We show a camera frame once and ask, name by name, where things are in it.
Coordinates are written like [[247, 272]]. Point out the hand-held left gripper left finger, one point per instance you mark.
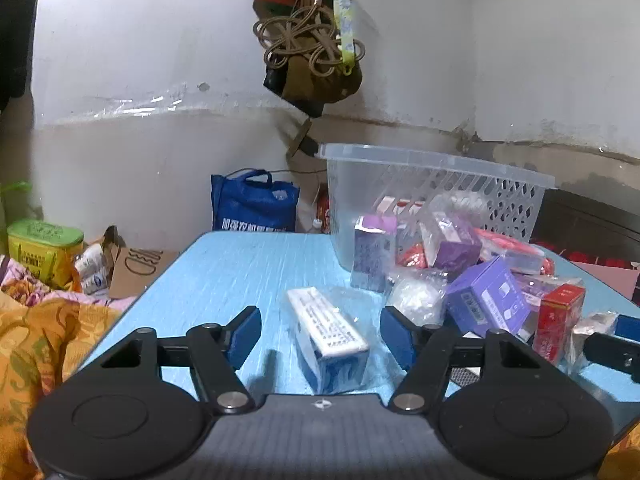
[[245, 332]]

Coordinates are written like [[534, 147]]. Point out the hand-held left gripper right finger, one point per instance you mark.
[[396, 335]]

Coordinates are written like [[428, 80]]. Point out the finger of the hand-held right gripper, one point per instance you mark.
[[627, 327]]

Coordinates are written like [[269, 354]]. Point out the blue white box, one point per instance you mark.
[[325, 330]]

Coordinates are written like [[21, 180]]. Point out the red item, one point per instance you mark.
[[412, 256]]

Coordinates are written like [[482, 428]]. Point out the clear plastic basket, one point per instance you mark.
[[360, 185]]

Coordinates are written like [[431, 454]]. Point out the silver packet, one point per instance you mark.
[[590, 325]]

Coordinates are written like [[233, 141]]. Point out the white item in clear bag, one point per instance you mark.
[[415, 295]]

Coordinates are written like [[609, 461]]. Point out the pink cloth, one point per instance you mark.
[[615, 280]]

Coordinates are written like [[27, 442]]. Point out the red patterned cloth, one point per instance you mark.
[[600, 260]]

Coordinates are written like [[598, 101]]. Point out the small purple box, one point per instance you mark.
[[372, 250]]

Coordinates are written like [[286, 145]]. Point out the large purple box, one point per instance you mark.
[[480, 295]]

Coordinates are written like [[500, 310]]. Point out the purple box in clear wrap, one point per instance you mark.
[[455, 250]]

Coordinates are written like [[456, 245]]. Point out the dark wooden headboard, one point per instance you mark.
[[590, 220]]

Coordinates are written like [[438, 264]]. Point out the cardboard box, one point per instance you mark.
[[140, 270]]

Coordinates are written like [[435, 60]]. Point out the blue tote bag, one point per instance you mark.
[[250, 210]]

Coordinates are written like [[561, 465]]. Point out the red white box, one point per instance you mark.
[[400, 206]]

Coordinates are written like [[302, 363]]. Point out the red white flat package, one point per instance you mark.
[[510, 252]]

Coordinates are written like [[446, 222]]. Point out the red bottle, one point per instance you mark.
[[324, 212]]

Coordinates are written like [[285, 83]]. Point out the white packets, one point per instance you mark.
[[92, 267]]

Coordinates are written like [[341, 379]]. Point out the orange blanket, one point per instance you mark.
[[40, 350]]

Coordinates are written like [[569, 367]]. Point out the green tin box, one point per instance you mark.
[[45, 255]]

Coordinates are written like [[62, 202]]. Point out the pink floral blanket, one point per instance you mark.
[[20, 280]]

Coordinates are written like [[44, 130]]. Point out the hanging brown bag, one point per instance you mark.
[[320, 85]]

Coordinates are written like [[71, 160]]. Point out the black garment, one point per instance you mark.
[[15, 50]]

